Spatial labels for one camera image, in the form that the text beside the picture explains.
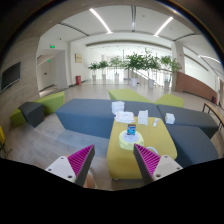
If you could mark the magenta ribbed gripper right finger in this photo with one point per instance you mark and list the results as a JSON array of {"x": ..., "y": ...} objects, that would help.
[{"x": 153, "y": 166}]

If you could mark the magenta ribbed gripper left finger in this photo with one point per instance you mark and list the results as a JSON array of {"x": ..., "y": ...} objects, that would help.
[{"x": 75, "y": 167}]

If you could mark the white charger adapter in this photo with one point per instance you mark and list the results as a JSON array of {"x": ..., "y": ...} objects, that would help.
[{"x": 155, "y": 122}]

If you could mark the small blue box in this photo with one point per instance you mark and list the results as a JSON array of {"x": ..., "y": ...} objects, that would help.
[{"x": 131, "y": 129}]

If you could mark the white square box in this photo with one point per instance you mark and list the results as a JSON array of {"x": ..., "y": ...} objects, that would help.
[{"x": 169, "y": 118}]

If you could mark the white tissue pack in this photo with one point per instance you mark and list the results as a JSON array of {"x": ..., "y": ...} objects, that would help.
[{"x": 143, "y": 117}]

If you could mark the white folded cloth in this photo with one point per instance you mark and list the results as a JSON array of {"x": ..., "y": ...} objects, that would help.
[{"x": 124, "y": 117}]

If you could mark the lime green bench left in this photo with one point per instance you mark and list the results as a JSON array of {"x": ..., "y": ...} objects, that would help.
[{"x": 51, "y": 103}]

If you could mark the dark grey angular stool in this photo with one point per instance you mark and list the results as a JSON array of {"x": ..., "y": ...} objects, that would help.
[{"x": 33, "y": 113}]

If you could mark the white carton on sofa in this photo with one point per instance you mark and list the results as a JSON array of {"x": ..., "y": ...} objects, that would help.
[{"x": 117, "y": 106}]

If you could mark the lime green sofa back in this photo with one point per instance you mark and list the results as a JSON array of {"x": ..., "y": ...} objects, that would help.
[{"x": 130, "y": 95}]

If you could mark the red fire extinguisher box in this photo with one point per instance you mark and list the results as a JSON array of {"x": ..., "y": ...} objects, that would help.
[{"x": 78, "y": 80}]

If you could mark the potted green tree centre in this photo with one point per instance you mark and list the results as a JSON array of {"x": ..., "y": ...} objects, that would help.
[{"x": 133, "y": 63}]

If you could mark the wooden bench with black frame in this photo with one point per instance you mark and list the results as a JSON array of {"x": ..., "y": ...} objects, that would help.
[{"x": 216, "y": 113}]

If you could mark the wall mounted black television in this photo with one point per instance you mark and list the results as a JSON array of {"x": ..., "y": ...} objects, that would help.
[{"x": 10, "y": 75}]

